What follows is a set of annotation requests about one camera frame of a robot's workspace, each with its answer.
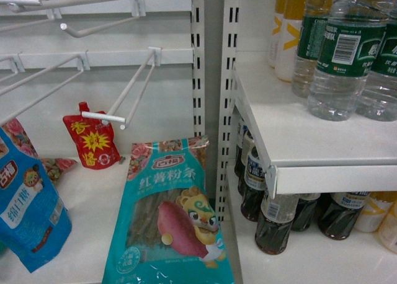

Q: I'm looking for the teal sweet potato noodle bag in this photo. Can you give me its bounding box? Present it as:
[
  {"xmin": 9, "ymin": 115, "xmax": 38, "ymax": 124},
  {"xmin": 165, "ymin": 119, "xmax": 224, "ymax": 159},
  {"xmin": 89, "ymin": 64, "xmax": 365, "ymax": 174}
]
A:
[{"xmin": 102, "ymin": 136, "xmax": 234, "ymax": 283}]

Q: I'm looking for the blue sugar bag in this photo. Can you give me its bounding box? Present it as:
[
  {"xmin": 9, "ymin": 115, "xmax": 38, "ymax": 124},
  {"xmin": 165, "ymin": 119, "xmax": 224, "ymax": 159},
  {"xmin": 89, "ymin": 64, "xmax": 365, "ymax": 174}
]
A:
[{"xmin": 1, "ymin": 128, "xmax": 72, "ymax": 272}]

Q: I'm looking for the white slotted upright right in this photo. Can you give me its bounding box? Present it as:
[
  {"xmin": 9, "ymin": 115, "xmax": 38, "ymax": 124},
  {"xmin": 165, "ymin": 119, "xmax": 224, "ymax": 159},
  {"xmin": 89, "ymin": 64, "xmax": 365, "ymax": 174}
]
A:
[{"xmin": 215, "ymin": 0, "xmax": 239, "ymax": 222}]

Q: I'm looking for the white peg hook left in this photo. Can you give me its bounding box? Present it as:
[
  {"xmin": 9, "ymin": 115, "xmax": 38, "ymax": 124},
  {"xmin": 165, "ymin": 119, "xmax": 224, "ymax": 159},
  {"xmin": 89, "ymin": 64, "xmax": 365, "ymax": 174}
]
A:
[{"xmin": 1, "ymin": 53, "xmax": 92, "ymax": 125}]

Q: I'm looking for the white slotted upright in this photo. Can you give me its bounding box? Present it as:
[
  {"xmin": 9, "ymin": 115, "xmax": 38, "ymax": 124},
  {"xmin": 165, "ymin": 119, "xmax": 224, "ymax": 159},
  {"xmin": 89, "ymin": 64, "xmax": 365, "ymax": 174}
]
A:
[
  {"xmin": 190, "ymin": 0, "xmax": 205, "ymax": 136},
  {"xmin": 215, "ymin": 0, "xmax": 239, "ymax": 222}
]

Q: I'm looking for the white peg hook upper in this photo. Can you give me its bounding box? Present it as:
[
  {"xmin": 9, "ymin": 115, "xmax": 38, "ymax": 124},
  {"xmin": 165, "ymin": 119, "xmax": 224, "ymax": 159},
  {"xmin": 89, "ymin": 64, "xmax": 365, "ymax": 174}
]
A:
[{"xmin": 60, "ymin": 0, "xmax": 146, "ymax": 38}]

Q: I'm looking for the water bottle green label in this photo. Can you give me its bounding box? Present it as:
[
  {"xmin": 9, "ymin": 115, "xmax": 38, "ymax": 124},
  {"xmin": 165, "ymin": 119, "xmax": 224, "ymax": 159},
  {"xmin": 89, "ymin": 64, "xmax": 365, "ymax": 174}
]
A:
[{"xmin": 307, "ymin": 0, "xmax": 396, "ymax": 122}]

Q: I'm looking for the floral packet behind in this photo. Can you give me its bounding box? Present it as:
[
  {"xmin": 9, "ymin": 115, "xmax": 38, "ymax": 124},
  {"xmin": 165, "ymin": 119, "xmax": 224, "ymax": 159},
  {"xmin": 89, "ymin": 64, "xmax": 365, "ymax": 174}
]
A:
[{"xmin": 1, "ymin": 118, "xmax": 78, "ymax": 185}]

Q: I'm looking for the white peg hook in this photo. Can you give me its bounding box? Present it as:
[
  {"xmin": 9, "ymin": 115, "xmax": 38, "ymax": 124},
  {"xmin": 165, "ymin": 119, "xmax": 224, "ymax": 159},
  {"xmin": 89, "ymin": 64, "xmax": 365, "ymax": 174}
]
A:
[
  {"xmin": 1, "ymin": 53, "xmax": 92, "ymax": 125},
  {"xmin": 81, "ymin": 47, "xmax": 164, "ymax": 130},
  {"xmin": 60, "ymin": 0, "xmax": 146, "ymax": 38}
]

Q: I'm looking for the upper white shelf board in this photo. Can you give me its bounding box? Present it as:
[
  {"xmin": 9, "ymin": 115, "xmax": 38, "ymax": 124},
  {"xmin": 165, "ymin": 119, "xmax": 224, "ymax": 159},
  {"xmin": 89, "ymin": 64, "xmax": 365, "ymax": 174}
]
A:
[{"xmin": 232, "ymin": 51, "xmax": 396, "ymax": 196}]

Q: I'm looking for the dark tea bottle front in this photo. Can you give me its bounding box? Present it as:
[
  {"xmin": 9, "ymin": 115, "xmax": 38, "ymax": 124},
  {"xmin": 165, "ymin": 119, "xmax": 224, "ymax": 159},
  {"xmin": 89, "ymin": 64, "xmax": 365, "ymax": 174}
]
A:
[{"xmin": 254, "ymin": 190, "xmax": 299, "ymax": 255}]

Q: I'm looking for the dark tea bottle Suntory label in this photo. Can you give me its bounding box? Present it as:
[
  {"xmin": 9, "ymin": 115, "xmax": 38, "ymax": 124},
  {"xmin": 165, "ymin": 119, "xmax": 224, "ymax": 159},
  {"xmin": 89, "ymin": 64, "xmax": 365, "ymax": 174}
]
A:
[{"xmin": 318, "ymin": 191, "xmax": 370, "ymax": 241}]

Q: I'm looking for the red sauce pouch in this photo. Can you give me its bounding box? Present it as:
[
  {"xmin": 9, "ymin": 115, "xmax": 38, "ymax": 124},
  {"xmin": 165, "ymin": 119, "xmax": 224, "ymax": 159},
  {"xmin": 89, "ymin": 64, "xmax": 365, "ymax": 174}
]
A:
[{"xmin": 63, "ymin": 113, "xmax": 122, "ymax": 170}]

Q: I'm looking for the white peg hook centre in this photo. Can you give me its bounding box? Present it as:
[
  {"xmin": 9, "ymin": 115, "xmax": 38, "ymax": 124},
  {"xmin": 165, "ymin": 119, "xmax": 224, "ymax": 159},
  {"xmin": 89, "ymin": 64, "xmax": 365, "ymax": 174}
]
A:
[{"xmin": 81, "ymin": 47, "xmax": 164, "ymax": 130}]

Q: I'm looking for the white slotted upright left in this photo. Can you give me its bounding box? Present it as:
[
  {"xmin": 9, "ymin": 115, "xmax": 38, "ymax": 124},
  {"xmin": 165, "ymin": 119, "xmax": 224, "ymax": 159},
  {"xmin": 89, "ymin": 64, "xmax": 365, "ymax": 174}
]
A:
[{"xmin": 190, "ymin": 0, "xmax": 205, "ymax": 136}]

